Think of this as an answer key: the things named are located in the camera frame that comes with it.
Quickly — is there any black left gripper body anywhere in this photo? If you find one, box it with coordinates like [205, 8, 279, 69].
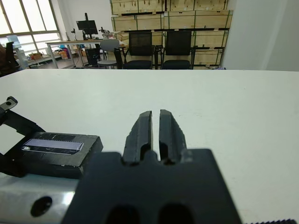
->
[0, 96, 18, 115]

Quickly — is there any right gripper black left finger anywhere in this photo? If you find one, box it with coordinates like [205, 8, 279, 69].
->
[123, 110, 154, 165]

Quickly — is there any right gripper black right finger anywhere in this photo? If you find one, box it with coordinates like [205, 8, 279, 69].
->
[158, 109, 188, 164]

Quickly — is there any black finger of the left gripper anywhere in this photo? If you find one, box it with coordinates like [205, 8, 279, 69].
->
[0, 111, 46, 141]
[0, 149, 25, 178]

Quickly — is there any black printed box lid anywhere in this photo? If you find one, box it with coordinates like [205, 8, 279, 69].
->
[14, 131, 104, 180]

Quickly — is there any white water dispenser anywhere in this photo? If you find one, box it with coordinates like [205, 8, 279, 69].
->
[6, 35, 26, 70]

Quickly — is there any white framed wooden desk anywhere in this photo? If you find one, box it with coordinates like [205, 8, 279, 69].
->
[45, 38, 117, 70]

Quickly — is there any colourful bag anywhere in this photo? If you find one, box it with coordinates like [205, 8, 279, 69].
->
[59, 45, 69, 59]

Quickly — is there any black upright side panel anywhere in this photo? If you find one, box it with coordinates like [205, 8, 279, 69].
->
[114, 47, 124, 70]

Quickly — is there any large paned window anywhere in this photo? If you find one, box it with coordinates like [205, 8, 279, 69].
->
[0, 0, 62, 46]

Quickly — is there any black computer tower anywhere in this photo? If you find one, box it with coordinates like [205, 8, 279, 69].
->
[84, 48, 101, 66]

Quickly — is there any black mesh office chair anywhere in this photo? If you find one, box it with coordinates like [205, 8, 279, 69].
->
[161, 31, 194, 70]
[122, 31, 155, 70]

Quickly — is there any grey round seat chair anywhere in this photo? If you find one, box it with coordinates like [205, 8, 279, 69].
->
[97, 39, 121, 70]

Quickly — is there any black monitor on stand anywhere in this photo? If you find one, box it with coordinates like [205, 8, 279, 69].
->
[77, 13, 99, 40]

